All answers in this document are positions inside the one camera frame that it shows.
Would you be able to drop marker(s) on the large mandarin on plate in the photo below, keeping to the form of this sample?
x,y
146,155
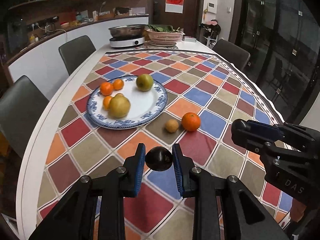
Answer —
x,y
106,88

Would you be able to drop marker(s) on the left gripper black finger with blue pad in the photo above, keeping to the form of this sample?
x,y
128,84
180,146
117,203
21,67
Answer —
x,y
222,204
74,214

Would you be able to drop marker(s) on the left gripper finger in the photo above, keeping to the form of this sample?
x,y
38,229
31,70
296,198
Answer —
x,y
250,134
301,138

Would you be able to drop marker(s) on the near grey chair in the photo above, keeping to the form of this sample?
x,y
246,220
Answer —
x,y
21,107

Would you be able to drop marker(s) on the pink basket with greens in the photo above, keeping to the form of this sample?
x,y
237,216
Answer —
x,y
164,35

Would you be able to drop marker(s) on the small mandarin on plate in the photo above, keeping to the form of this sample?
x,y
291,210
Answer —
x,y
118,84

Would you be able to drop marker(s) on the small orange mandarin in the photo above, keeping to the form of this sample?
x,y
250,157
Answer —
x,y
106,102

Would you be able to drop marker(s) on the yellow pear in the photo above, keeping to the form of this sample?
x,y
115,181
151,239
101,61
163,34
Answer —
x,y
119,106

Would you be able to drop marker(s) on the grey chair right side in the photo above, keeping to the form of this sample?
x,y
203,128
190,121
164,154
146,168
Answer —
x,y
232,53

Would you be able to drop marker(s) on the green yellow apple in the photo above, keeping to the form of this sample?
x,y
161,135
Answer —
x,y
144,82

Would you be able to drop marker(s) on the steel pot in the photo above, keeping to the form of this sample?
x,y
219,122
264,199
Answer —
x,y
127,31

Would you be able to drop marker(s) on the blue white porcelain plate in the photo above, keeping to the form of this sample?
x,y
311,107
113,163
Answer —
x,y
145,106

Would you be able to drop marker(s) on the dark plum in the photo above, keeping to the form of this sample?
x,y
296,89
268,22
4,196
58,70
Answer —
x,y
159,159

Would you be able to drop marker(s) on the brown kiwi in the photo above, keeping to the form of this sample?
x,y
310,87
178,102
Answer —
x,y
172,126

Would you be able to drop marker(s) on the white induction cooker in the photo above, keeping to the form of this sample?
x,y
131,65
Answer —
x,y
126,43

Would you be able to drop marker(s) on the white kitchen counter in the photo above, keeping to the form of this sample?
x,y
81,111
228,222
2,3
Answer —
x,y
42,62

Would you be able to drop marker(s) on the far grey chair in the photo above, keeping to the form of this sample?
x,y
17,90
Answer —
x,y
75,52

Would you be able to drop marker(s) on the grey chair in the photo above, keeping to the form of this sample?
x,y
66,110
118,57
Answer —
x,y
232,53
75,52
21,107

